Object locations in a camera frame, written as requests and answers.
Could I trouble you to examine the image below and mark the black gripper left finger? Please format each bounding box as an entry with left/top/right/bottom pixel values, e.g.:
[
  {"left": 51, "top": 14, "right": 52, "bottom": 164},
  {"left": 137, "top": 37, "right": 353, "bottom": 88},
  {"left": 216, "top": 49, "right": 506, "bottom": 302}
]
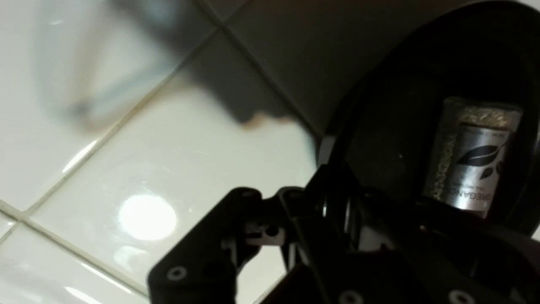
[{"left": 147, "top": 188, "right": 263, "bottom": 304}]

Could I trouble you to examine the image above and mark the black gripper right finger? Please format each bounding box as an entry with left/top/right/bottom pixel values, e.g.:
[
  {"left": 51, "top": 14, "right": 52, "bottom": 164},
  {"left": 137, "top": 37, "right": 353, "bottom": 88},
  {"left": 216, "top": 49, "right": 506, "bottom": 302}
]
[{"left": 263, "top": 166, "right": 540, "bottom": 304}]

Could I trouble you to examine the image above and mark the black bowl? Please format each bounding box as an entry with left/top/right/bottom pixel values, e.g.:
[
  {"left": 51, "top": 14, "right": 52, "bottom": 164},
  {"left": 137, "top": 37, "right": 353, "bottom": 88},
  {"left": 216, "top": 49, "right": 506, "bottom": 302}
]
[{"left": 321, "top": 0, "right": 540, "bottom": 237}]

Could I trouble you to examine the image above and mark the silver labelled packet in bowl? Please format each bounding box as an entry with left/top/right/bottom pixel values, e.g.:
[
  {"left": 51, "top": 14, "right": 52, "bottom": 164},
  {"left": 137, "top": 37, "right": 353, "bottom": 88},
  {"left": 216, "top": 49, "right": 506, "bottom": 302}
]
[{"left": 423, "top": 98, "right": 521, "bottom": 218}]

